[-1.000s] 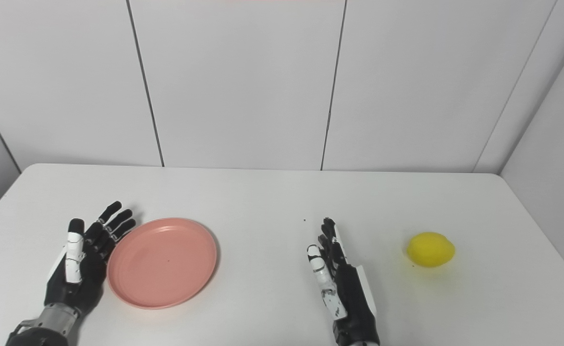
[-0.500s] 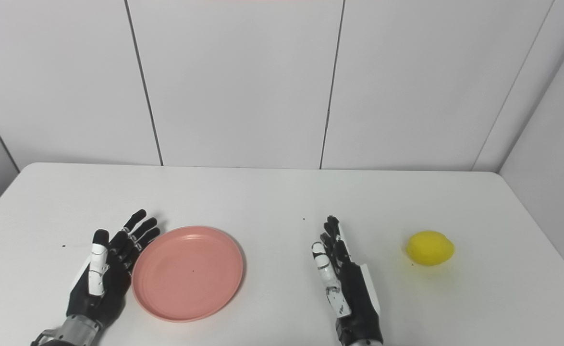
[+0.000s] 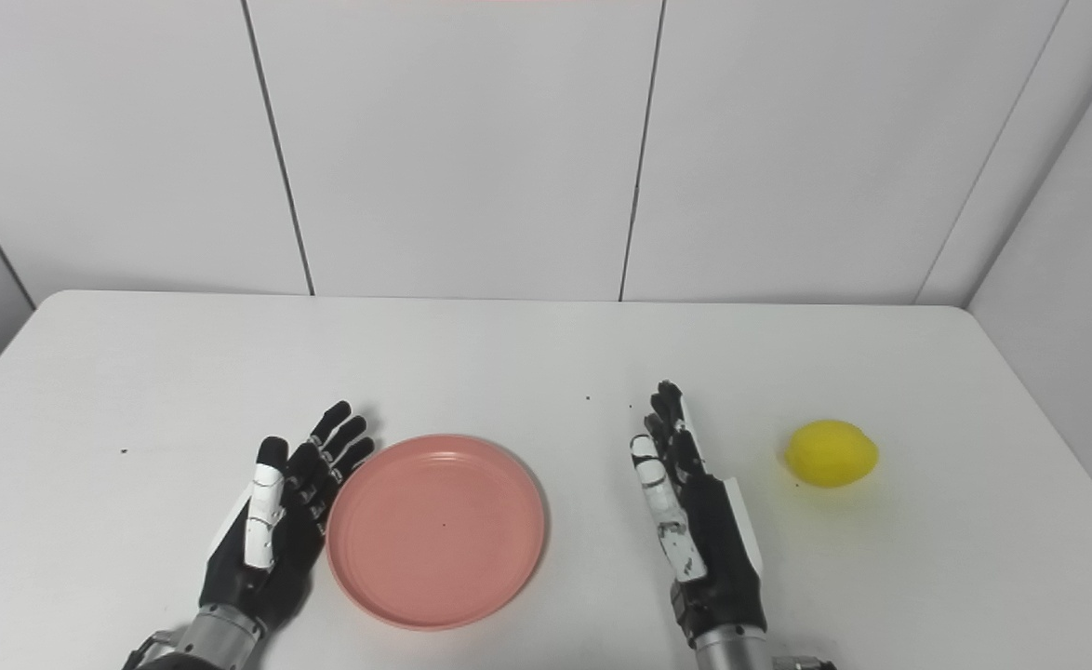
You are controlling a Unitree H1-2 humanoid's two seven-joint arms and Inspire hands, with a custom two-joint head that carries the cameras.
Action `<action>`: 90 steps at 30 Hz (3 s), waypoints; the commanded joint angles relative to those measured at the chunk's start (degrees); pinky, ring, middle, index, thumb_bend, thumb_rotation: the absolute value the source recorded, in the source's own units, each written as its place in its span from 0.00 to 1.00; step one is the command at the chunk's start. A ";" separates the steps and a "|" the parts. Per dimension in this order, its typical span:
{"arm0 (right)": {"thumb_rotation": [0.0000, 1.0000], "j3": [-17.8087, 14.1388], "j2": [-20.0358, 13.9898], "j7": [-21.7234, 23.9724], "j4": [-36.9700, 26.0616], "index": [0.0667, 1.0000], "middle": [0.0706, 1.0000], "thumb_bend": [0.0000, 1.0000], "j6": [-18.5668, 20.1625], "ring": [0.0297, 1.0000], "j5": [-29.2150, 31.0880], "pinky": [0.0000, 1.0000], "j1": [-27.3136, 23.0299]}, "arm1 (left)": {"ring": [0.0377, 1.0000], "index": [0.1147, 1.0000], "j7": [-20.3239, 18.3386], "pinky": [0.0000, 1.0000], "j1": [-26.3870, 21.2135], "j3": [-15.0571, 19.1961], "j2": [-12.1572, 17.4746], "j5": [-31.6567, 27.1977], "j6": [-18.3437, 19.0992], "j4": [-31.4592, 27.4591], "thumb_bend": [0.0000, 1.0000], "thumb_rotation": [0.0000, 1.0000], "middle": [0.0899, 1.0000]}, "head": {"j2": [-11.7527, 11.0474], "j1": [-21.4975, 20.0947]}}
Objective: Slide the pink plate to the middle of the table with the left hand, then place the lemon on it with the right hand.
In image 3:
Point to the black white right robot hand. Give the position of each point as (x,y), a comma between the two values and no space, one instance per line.
(709,549)

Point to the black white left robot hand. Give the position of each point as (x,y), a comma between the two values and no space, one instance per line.
(267,540)

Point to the yellow lemon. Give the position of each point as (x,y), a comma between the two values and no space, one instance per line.
(831,453)

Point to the pink round plate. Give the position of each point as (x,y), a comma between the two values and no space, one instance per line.
(434,530)

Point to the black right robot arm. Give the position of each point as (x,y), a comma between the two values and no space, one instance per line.
(737,651)

